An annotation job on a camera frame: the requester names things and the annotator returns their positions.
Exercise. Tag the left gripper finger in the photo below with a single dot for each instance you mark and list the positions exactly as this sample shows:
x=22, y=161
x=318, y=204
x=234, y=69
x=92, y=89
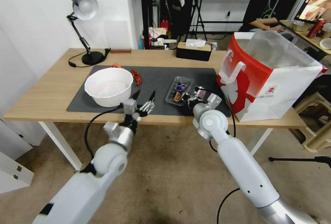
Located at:
x=137, y=94
x=149, y=103

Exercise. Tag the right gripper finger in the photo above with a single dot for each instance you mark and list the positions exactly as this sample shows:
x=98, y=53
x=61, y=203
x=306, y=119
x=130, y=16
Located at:
x=185, y=97
x=198, y=88

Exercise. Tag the person's forearm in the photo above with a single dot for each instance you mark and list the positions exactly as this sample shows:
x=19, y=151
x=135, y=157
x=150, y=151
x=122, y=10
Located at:
x=258, y=24

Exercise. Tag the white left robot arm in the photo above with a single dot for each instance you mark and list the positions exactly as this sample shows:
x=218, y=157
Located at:
x=85, y=195

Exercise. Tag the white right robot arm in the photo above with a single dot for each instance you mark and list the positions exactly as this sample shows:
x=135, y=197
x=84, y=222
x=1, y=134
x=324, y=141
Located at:
x=238, y=162

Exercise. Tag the clear plastic takeout container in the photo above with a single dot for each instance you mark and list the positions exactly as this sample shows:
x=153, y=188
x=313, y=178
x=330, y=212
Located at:
x=179, y=89

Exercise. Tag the black tissue box wooden lid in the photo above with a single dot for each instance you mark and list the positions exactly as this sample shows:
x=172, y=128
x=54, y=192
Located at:
x=192, y=52

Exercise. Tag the red and white takeout bag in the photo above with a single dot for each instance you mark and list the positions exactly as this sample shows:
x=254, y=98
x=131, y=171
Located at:
x=269, y=89

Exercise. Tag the large red wrapper scraps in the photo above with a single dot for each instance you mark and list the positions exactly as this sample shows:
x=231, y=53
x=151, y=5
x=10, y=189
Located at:
x=136, y=76

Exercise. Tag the black desk mat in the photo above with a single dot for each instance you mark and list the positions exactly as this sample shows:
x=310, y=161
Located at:
x=155, y=79

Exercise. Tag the white paper bowl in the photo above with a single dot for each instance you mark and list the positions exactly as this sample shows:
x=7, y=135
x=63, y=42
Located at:
x=108, y=86

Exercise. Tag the small red wrapper scrap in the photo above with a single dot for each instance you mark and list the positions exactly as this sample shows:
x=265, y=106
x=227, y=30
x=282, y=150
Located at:
x=115, y=66

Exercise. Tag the white tissue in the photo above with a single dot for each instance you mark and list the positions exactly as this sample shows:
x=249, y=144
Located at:
x=195, y=43

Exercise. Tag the brown wooden block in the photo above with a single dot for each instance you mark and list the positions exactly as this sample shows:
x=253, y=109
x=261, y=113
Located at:
x=120, y=50

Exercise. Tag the blue bottle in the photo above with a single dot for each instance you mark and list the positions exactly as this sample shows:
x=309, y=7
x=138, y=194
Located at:
x=141, y=42

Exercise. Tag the white cup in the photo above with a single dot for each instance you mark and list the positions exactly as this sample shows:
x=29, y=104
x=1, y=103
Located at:
x=160, y=40

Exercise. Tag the wooden desk white legs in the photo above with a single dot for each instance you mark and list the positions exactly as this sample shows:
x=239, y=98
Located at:
x=64, y=79

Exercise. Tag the black desk lamp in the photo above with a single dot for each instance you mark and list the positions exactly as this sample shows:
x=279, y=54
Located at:
x=84, y=6

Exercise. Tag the person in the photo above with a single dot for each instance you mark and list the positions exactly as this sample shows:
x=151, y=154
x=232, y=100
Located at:
x=269, y=4

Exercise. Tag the yellow side table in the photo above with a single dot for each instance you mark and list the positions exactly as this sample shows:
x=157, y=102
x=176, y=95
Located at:
x=300, y=36

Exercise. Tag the grey bowl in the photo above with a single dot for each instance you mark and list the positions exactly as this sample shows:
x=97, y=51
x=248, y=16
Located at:
x=301, y=25

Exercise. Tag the black tripod leg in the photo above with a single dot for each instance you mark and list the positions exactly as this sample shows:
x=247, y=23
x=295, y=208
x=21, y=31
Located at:
x=300, y=159

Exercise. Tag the white cabinet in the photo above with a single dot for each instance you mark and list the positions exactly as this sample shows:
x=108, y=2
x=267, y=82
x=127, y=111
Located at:
x=13, y=156

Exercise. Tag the beige plastic stool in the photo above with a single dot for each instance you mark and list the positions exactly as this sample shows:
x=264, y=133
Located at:
x=318, y=123

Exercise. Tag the red drink can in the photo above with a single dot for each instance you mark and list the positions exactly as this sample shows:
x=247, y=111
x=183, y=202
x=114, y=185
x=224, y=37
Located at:
x=316, y=28

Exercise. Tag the white round plate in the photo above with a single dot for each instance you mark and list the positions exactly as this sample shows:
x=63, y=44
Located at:
x=325, y=44

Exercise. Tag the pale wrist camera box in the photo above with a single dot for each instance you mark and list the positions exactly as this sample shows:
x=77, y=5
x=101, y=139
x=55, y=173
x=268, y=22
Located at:
x=129, y=107
x=201, y=95

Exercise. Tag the black metal shelf frame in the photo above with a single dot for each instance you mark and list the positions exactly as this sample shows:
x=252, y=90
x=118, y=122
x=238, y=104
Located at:
x=148, y=6

